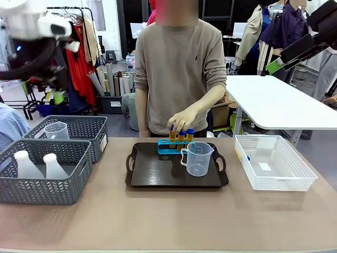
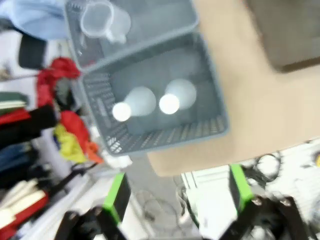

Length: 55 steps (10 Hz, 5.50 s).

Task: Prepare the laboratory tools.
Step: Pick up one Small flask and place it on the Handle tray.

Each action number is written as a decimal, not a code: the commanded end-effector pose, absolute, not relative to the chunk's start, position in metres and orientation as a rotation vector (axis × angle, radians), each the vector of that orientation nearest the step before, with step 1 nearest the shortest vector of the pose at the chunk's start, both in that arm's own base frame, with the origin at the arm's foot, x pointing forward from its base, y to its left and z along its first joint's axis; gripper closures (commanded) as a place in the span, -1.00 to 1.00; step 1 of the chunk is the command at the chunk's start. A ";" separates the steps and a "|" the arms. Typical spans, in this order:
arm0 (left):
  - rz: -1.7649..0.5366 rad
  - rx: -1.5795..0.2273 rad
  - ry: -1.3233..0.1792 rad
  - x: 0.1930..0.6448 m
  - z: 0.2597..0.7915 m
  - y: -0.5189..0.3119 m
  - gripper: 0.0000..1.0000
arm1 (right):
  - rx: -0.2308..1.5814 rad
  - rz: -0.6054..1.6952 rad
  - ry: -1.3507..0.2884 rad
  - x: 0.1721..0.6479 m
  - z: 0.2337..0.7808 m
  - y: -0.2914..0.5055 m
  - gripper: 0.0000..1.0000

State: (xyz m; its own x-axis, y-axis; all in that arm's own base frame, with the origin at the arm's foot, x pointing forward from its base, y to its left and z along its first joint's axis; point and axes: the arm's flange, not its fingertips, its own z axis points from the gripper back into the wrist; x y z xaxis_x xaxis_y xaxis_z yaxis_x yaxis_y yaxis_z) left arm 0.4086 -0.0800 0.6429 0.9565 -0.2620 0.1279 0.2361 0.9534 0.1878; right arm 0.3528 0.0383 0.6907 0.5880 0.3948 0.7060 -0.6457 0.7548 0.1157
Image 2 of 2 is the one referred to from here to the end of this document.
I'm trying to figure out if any white plastic flask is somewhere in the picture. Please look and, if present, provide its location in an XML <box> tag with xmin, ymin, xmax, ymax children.
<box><xmin>158</xmin><ymin>78</ymin><xmax>198</xmax><ymax>116</ymax></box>
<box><xmin>111</xmin><ymin>86</ymin><xmax>158</xmax><ymax>123</ymax></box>

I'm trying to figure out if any large grey plastic basket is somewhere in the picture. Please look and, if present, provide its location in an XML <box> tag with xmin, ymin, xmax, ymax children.
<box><xmin>79</xmin><ymin>31</ymin><xmax>230</xmax><ymax>158</ymax></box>

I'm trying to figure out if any small grey plastic basket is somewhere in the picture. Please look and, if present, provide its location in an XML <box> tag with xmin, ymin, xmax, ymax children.
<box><xmin>64</xmin><ymin>0</ymin><xmax>200</xmax><ymax>73</ymax></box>

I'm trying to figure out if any light blue shirt cloth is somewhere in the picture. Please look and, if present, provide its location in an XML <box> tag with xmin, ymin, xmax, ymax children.
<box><xmin>0</xmin><ymin>0</ymin><xmax>74</xmax><ymax>41</ymax></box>

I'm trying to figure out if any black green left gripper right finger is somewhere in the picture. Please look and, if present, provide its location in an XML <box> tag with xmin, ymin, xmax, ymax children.
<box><xmin>219</xmin><ymin>164</ymin><xmax>311</xmax><ymax>240</ymax></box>

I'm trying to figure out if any clear plastic measuring cup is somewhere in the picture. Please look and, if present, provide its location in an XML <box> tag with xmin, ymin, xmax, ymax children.
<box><xmin>79</xmin><ymin>0</ymin><xmax>132</xmax><ymax>44</ymax></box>

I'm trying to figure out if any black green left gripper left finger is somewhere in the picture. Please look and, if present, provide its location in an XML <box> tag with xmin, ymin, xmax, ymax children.
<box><xmin>53</xmin><ymin>171</ymin><xmax>133</xmax><ymax>240</ymax></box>

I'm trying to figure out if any black box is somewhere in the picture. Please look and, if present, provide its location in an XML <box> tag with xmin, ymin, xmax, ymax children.
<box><xmin>18</xmin><ymin>34</ymin><xmax>48</xmax><ymax>70</ymax></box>

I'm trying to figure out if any dark brown serving tray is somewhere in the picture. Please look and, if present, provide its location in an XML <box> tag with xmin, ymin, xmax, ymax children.
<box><xmin>246</xmin><ymin>0</ymin><xmax>320</xmax><ymax>74</ymax></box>

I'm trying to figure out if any yellow crumpled cloth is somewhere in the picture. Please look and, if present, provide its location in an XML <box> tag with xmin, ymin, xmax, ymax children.
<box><xmin>53</xmin><ymin>123</ymin><xmax>88</xmax><ymax>164</ymax></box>

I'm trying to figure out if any red crumpled cloth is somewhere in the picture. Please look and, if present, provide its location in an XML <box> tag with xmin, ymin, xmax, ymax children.
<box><xmin>36</xmin><ymin>56</ymin><xmax>82</xmax><ymax>109</ymax></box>

